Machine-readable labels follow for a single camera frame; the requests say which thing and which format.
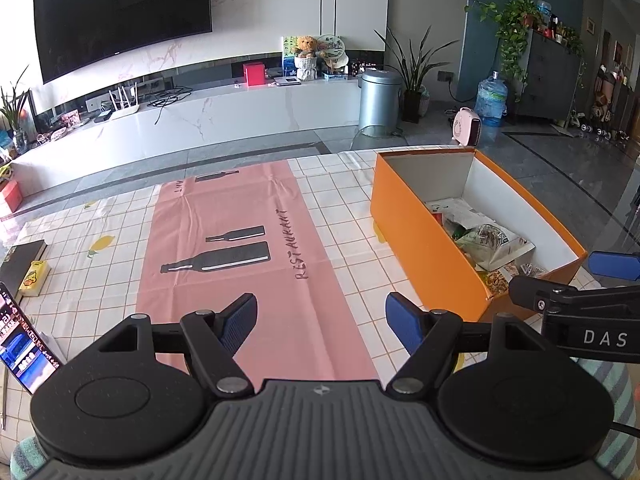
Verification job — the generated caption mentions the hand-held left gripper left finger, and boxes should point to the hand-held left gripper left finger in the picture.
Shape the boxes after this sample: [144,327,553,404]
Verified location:
[96,292,260,395]

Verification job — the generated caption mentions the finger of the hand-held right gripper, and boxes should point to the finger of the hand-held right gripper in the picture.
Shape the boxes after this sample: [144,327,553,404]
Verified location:
[508,274,607,314]
[588,251,640,282]

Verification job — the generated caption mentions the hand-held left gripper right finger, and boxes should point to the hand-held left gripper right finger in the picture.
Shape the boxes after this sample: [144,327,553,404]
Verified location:
[384,291,549,395]

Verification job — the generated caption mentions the orange clear snack packet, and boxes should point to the orange clear snack packet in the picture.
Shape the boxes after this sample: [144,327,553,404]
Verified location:
[477,268,516,301]

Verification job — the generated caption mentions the orange cardboard box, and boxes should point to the orange cardboard box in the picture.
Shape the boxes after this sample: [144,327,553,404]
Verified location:
[368,147,587,322]

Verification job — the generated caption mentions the dark speckled snack packet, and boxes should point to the dark speckled snack packet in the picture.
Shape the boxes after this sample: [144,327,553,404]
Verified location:
[514,262,551,281]

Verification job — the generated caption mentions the white clear snack packet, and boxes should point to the white clear snack packet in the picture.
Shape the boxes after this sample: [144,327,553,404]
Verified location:
[477,237,537,272]

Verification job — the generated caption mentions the pink bottle-print placemat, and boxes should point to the pink bottle-print placemat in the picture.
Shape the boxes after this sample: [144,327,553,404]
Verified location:
[135,159,381,386]

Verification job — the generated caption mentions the red green snack packet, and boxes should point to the red green snack packet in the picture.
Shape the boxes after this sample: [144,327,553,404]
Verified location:
[430,211,469,241]

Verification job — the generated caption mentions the white paper snack packet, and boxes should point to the white paper snack packet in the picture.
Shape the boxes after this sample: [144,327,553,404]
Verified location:
[424,198,484,224]

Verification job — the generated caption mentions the row of shoes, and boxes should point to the row of shoes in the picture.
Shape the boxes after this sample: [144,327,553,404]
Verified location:
[569,112,634,141]

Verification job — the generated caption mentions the white checkered tablecloth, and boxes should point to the white checkered tablecloth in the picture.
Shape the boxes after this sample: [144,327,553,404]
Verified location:
[0,146,601,411]

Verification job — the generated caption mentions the dark shelving unit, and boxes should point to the dark shelving unit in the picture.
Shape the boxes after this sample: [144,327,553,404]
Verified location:
[590,67,640,134]

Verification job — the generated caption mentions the pink space heater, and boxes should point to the pink space heater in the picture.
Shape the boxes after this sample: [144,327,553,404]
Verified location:
[451,106,485,147]

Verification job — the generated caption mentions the clear plastic chair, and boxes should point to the clear plastic chair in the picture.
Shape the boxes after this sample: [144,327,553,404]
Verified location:
[349,124,407,152]

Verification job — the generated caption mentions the blue water jug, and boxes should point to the blue water jug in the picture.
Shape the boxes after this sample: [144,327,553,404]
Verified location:
[473,70,509,129]

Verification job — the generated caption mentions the dark drawer cabinet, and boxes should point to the dark drawer cabinet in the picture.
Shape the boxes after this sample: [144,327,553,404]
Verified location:
[519,29,586,121]

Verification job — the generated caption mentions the white marble tv console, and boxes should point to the white marble tv console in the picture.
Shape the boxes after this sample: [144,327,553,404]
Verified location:
[10,72,361,196]

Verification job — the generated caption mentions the yellow tissue pack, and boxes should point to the yellow tissue pack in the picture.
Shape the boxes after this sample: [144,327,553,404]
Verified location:
[18,259,51,297]

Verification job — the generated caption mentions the laptop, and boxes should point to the laptop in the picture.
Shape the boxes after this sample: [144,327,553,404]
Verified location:
[0,282,66,395]

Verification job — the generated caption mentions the long-leaf potted plant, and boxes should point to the long-leaf potted plant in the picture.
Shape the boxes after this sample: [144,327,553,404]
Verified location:
[373,24,460,124]

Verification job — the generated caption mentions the silver trash bin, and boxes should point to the silver trash bin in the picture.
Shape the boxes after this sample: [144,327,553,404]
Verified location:
[358,68,403,136]

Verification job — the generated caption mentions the dark notebook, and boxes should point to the dark notebook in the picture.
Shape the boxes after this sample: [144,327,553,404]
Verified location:
[0,239,49,286]

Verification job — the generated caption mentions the white router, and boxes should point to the white router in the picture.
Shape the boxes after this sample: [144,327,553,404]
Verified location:
[107,84,141,120]

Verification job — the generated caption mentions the red cube box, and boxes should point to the red cube box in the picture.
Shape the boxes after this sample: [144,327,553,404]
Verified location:
[242,61,266,87]

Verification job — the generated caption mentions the red storage box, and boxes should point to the red storage box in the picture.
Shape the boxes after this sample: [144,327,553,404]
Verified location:
[0,179,24,215]

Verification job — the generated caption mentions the hanging ivy plant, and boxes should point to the hanging ivy plant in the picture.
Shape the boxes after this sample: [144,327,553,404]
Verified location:
[420,0,546,99]

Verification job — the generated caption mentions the teddy bear bouquet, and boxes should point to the teddy bear bouquet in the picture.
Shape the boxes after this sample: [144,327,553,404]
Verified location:
[292,34,321,82]

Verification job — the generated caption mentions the green picture book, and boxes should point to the green picture book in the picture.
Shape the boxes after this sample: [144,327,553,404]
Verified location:
[282,35,301,74]

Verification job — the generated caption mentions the orchid plant in vase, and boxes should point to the orchid plant in vase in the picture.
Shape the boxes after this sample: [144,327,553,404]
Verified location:
[0,63,35,155]

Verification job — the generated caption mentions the round painted fan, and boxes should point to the round painted fan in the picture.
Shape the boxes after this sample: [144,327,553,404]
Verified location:
[318,34,349,74]

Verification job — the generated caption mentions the black cables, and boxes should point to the black cables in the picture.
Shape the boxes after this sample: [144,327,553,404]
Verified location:
[147,85,194,126]

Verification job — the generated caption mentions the black wall television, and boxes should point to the black wall television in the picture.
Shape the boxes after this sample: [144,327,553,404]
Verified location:
[32,0,214,85]

